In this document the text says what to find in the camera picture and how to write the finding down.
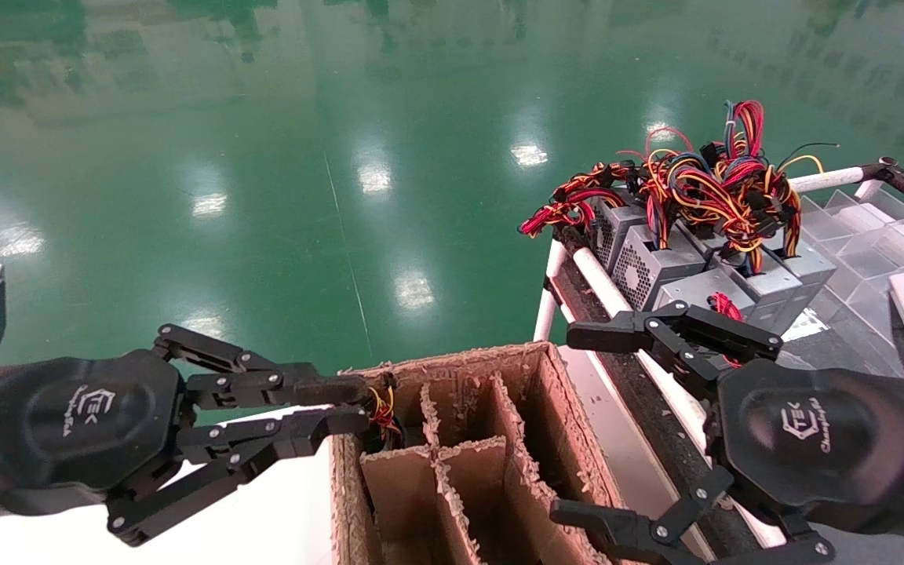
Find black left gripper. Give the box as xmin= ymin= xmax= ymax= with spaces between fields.
xmin=0 ymin=349 xmax=372 ymax=548

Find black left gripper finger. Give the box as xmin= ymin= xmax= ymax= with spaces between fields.
xmin=154 ymin=323 xmax=372 ymax=410

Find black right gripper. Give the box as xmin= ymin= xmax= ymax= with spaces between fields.
xmin=550 ymin=301 xmax=904 ymax=565

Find grey power supply with wires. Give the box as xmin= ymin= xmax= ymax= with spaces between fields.
xmin=715 ymin=157 xmax=806 ymax=337
xmin=366 ymin=385 xmax=407 ymax=452
xmin=762 ymin=141 xmax=841 ymax=315
xmin=672 ymin=98 xmax=767 ymax=264

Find worn cardboard box with dividers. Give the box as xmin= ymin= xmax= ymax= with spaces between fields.
xmin=330 ymin=341 xmax=641 ymax=565

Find grey power supply stack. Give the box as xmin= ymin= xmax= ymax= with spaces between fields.
xmin=613 ymin=129 xmax=710 ymax=312

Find white printed label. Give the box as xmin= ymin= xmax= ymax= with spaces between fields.
xmin=782 ymin=308 xmax=831 ymax=343

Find clear acrylic divider tray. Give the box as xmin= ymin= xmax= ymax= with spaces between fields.
xmin=797 ymin=188 xmax=904 ymax=377

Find white pipe rack frame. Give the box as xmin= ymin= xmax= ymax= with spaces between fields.
xmin=533 ymin=157 xmax=904 ymax=565

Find grey power supply red wires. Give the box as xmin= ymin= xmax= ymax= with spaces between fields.
xmin=651 ymin=271 xmax=759 ymax=370

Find grey power supplies with cables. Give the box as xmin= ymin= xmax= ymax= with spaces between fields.
xmin=519 ymin=161 xmax=651 ymax=274

